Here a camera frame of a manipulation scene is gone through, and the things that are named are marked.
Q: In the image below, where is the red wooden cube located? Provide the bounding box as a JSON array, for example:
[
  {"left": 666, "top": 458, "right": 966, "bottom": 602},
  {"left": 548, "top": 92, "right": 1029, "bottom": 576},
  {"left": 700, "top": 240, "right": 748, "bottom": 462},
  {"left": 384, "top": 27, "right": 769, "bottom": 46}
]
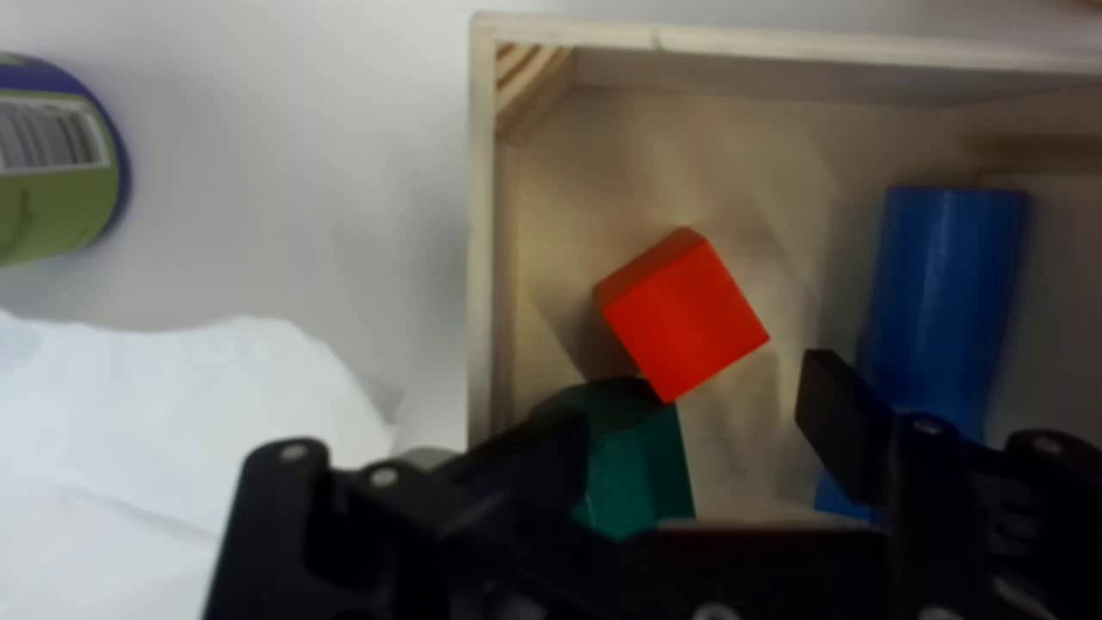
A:
[{"left": 593, "top": 225, "right": 772, "bottom": 407}]

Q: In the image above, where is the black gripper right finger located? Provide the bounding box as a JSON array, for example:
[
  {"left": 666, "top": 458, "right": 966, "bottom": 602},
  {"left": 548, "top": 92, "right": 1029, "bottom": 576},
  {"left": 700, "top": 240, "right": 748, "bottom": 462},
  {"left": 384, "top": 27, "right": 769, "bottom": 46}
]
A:
[{"left": 791, "top": 344, "right": 1102, "bottom": 620}]

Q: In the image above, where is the green hexagonal wooden block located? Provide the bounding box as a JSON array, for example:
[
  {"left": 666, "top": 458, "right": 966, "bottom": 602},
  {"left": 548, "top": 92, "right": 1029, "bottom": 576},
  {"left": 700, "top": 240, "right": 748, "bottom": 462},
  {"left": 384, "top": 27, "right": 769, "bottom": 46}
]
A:
[{"left": 531, "top": 374, "right": 700, "bottom": 543}]

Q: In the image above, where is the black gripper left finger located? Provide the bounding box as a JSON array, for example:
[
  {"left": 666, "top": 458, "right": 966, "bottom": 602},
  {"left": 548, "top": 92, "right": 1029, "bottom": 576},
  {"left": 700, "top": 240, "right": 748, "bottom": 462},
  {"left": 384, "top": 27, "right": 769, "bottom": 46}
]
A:
[{"left": 204, "top": 391, "right": 648, "bottom": 620}]

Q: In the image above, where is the blue wooden block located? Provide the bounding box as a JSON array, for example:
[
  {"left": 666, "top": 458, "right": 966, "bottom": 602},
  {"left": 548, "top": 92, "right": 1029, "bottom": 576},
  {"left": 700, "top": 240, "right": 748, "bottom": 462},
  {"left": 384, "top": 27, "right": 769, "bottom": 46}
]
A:
[{"left": 812, "top": 467, "right": 888, "bottom": 528}]

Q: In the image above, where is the blue wooden cylinder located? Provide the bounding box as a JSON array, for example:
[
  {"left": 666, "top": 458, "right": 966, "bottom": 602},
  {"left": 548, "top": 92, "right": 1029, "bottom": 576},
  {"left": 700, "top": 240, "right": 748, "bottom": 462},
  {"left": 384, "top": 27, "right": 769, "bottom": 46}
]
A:
[{"left": 853, "top": 183, "right": 1034, "bottom": 444}]

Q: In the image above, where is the green labelled can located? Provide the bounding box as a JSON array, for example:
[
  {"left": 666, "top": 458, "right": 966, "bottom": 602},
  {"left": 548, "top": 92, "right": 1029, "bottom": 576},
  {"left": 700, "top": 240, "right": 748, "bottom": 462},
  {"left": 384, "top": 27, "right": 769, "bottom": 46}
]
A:
[{"left": 0, "top": 49, "right": 135, "bottom": 272}]

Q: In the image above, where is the white cloth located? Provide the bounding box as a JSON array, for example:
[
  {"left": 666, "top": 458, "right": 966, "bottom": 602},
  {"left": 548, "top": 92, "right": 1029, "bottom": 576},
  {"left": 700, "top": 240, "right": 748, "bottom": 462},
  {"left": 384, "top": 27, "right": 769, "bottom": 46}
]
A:
[{"left": 0, "top": 306, "right": 406, "bottom": 620}]

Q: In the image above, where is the light wooden box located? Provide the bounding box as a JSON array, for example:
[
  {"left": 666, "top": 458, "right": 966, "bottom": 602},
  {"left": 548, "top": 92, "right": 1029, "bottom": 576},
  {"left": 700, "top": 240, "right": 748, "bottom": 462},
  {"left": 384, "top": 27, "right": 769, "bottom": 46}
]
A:
[{"left": 462, "top": 11, "right": 1102, "bottom": 528}]

